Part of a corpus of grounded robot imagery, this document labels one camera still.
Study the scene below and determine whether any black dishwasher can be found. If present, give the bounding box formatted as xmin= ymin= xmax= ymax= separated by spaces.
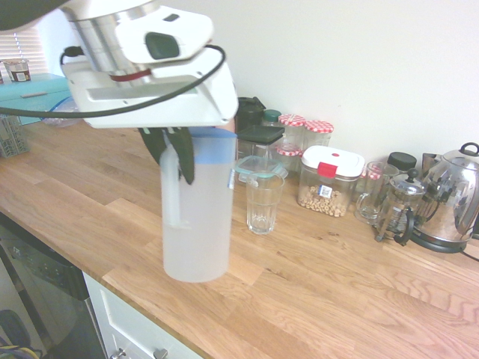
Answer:
xmin=0 ymin=212 xmax=109 ymax=359

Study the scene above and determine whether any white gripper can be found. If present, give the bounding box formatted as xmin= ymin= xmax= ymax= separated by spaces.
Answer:
xmin=61 ymin=46 xmax=241 ymax=186

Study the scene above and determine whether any chrome electric kettle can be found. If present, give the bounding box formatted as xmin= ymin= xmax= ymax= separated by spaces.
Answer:
xmin=409 ymin=141 xmax=479 ymax=255

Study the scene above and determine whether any clear zip plastic bag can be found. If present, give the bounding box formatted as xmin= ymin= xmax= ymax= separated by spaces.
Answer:
xmin=38 ymin=95 xmax=82 ymax=129

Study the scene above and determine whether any dark bag with cords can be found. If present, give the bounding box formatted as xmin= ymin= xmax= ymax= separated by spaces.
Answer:
xmin=0 ymin=309 xmax=43 ymax=359

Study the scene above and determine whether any white cabinet drawer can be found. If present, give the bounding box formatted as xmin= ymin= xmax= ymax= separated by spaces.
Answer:
xmin=82 ymin=270 xmax=206 ymax=359

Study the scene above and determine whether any window blind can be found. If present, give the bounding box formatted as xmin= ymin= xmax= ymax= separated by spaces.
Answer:
xmin=0 ymin=28 xmax=50 ymax=76

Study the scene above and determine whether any glass measuring cup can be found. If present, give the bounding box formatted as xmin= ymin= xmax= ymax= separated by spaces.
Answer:
xmin=2 ymin=58 xmax=31 ymax=84

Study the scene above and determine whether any glass french press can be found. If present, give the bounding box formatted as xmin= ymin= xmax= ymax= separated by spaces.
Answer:
xmin=374 ymin=168 xmax=428 ymax=248

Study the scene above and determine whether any small jar red checked lid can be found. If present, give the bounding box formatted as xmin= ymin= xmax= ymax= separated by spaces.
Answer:
xmin=364 ymin=163 xmax=384 ymax=188
xmin=275 ymin=144 xmax=304 ymax=174

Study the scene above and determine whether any jar with black lid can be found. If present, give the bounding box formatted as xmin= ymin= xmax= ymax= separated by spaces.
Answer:
xmin=386 ymin=150 xmax=418 ymax=174

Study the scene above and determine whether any glass container with teal lid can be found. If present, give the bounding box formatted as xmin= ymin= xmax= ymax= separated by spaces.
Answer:
xmin=234 ymin=154 xmax=290 ymax=185

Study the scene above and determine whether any black shaker bottle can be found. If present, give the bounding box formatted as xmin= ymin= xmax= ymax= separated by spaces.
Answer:
xmin=234 ymin=96 xmax=267 ymax=130

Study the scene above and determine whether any clear faceted drinking glass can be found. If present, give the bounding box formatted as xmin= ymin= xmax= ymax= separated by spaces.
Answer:
xmin=245 ymin=171 xmax=287 ymax=236

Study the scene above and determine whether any jar with green lid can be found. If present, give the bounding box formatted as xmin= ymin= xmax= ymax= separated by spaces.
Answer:
xmin=260 ymin=108 xmax=282 ymax=129

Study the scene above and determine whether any translucent pitcher with blue lid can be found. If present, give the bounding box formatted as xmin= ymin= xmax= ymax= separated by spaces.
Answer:
xmin=159 ymin=128 xmax=238 ymax=283

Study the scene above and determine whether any clear glass mug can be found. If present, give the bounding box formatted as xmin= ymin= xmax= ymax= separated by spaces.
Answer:
xmin=354 ymin=161 xmax=401 ymax=226

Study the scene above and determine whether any tall jar red checked lid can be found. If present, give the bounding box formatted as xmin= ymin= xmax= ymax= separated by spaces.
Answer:
xmin=278 ymin=113 xmax=308 ymax=150
xmin=303 ymin=119 xmax=335 ymax=151

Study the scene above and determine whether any teal bread box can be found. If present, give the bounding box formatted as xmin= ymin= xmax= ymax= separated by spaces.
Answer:
xmin=0 ymin=73 xmax=77 ymax=126

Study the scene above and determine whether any grey plastic basket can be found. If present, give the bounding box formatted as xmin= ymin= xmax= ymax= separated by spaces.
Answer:
xmin=0 ymin=113 xmax=31 ymax=159

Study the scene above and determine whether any cereal container with white lid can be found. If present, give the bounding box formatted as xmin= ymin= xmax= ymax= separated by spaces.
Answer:
xmin=296 ymin=145 xmax=366 ymax=219

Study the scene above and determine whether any square container with black lid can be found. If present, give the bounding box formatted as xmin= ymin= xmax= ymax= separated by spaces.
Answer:
xmin=236 ymin=124 xmax=287 ymax=166

